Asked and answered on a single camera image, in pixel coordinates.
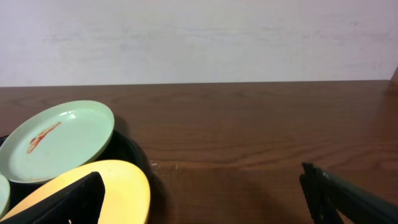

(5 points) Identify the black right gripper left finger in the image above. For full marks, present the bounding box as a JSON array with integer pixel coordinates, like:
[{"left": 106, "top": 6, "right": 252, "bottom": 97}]
[{"left": 1, "top": 172, "right": 105, "bottom": 224}]

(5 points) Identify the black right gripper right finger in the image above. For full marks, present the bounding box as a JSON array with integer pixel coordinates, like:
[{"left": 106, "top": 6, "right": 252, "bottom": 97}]
[{"left": 299, "top": 162, "right": 397, "bottom": 223}]

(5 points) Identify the mint green plate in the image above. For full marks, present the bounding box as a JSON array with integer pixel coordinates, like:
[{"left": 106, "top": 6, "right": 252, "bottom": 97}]
[
  {"left": 1, "top": 100, "right": 114, "bottom": 184},
  {"left": 0, "top": 174, "right": 11, "bottom": 218}
]

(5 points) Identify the black round serving tray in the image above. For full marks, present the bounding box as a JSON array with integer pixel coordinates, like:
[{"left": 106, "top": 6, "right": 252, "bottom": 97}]
[{"left": 9, "top": 130, "right": 150, "bottom": 210}]

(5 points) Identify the yellow plate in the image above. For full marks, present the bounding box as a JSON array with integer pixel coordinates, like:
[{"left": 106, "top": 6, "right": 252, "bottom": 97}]
[{"left": 2, "top": 160, "right": 150, "bottom": 224}]

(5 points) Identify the mint green plate top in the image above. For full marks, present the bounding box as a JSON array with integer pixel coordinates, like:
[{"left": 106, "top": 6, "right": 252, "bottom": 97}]
[{"left": 1, "top": 100, "right": 114, "bottom": 184}]

